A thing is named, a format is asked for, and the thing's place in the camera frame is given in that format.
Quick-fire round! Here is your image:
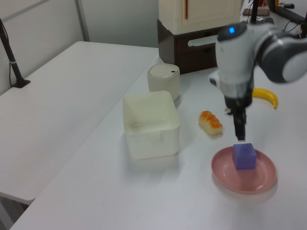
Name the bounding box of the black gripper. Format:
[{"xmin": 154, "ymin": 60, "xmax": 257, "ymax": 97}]
[{"xmin": 224, "ymin": 94, "xmax": 253, "ymax": 141}]

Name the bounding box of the purple cube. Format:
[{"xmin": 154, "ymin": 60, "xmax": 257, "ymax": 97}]
[{"xmin": 232, "ymin": 143, "xmax": 258, "ymax": 171}]

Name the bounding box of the pink plate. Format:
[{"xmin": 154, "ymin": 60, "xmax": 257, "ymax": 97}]
[{"xmin": 211, "ymin": 146, "xmax": 278, "ymax": 195}]

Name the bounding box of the orange glazed bread loaf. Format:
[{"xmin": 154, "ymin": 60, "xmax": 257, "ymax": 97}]
[{"xmin": 198, "ymin": 110, "xmax": 224, "ymax": 136}]

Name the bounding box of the yellow banana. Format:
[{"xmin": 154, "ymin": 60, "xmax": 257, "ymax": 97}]
[{"xmin": 252, "ymin": 87, "xmax": 279, "ymax": 110}]

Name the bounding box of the small white lidded bin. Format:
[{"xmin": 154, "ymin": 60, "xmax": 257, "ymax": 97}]
[{"xmin": 147, "ymin": 63, "xmax": 181, "ymax": 103}]

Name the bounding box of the cream plastic storage box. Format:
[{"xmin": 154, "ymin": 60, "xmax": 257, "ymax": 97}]
[{"xmin": 122, "ymin": 90, "xmax": 181, "ymax": 161}]

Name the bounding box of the black upright pole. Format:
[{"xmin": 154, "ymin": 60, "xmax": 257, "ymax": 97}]
[{"xmin": 250, "ymin": 0, "xmax": 260, "ymax": 23}]

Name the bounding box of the white toy appliance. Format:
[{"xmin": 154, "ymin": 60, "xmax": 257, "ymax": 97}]
[{"xmin": 158, "ymin": 0, "xmax": 242, "ymax": 35}]

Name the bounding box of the black pole stand with clamp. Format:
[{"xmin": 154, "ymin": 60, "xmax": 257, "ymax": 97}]
[{"xmin": 0, "ymin": 18, "xmax": 31, "ymax": 89}]

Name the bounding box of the white bar handle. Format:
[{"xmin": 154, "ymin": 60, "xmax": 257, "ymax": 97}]
[{"xmin": 188, "ymin": 37, "xmax": 218, "ymax": 47}]

